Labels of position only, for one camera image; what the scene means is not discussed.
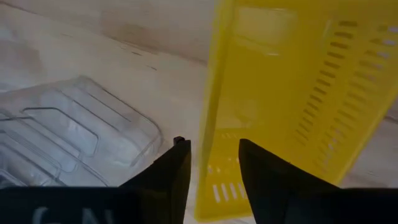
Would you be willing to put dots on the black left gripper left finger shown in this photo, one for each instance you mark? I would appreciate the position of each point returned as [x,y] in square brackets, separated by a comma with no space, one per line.
[168,180]

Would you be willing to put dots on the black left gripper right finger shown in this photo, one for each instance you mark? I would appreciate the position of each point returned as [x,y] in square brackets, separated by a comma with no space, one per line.
[267,180]

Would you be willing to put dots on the yellow slotted plastic basket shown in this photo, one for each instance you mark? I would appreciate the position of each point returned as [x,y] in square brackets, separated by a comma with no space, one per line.
[280,93]

